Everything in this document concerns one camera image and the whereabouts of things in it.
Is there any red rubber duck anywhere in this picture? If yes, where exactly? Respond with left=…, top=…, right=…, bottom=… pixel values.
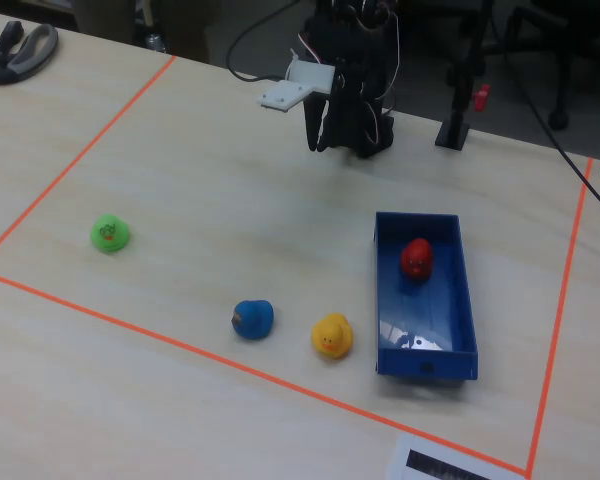
left=399, top=237, right=436, bottom=282

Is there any black office chair base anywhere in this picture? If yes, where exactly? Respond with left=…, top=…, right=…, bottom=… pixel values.
left=479, top=0, right=600, bottom=132

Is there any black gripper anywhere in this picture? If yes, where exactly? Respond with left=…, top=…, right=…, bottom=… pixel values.
left=302, top=27, right=380, bottom=153

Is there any blue plastic box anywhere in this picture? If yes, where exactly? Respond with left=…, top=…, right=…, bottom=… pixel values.
left=374, top=211, right=479, bottom=385

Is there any blue rubber duck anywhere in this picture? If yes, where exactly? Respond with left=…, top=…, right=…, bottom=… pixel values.
left=230, top=299, right=276, bottom=342

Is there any black camera cable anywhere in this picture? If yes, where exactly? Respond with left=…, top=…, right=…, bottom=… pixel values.
left=226, top=0, right=302, bottom=84

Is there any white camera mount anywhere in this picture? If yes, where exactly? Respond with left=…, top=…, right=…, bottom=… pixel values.
left=255, top=48, right=338, bottom=113

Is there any long black cable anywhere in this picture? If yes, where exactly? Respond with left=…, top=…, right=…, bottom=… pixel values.
left=489, top=0, right=600, bottom=225

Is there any black clamp stand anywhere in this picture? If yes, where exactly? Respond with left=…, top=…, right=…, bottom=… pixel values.
left=434, top=0, right=495, bottom=150

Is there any white paper with black strip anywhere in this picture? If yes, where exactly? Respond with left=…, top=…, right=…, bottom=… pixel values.
left=384, top=432, right=527, bottom=480

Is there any green rubber duck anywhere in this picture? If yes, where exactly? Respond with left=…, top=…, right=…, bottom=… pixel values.
left=89, top=213, right=131, bottom=255

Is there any red clamp knob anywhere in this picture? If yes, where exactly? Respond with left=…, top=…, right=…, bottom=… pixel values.
left=472, top=83, right=492, bottom=113

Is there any grey black handled tool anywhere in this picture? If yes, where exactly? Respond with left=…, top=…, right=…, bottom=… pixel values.
left=0, top=20, right=60, bottom=86

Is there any orange tape strip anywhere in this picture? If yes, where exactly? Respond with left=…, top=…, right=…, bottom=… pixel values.
left=0, top=268, right=531, bottom=476
left=525, top=157, right=595, bottom=476
left=0, top=54, right=179, bottom=267

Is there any yellow rubber duck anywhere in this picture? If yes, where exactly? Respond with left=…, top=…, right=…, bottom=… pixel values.
left=310, top=312, right=355, bottom=361

